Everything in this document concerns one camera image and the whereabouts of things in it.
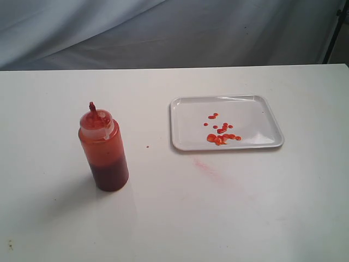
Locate red sauce squeeze bottle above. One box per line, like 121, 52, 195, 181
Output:
78, 102, 129, 192

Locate red sauce drops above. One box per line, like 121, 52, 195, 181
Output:
202, 112, 243, 146

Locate white rectangular plastic tray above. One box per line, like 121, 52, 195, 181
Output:
170, 95, 284, 151

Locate black tripod stand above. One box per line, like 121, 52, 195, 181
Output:
322, 0, 348, 64

